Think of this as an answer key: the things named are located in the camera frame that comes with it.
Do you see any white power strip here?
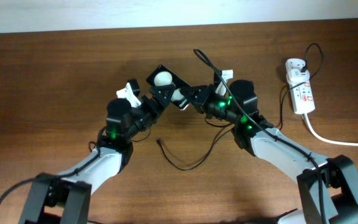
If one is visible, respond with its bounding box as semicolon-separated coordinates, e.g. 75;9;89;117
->
285;58;315;114

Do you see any black charger cable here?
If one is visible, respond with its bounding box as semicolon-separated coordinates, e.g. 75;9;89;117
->
155;42;324;172

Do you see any white power strip cord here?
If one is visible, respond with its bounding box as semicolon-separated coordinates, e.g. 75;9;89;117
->
302;113;358;149

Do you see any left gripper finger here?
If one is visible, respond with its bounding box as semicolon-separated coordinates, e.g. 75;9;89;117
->
127;79;140;97
149;84;176;108

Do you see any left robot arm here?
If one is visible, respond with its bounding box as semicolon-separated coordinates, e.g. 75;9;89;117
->
19;80;176;223

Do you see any white charger plug adapter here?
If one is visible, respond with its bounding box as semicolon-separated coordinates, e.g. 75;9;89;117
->
287;68;310;85

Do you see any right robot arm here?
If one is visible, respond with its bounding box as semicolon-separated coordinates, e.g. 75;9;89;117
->
180;80;358;223

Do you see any black smartphone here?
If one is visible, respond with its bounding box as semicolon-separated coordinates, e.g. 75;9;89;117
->
146;65;190;110

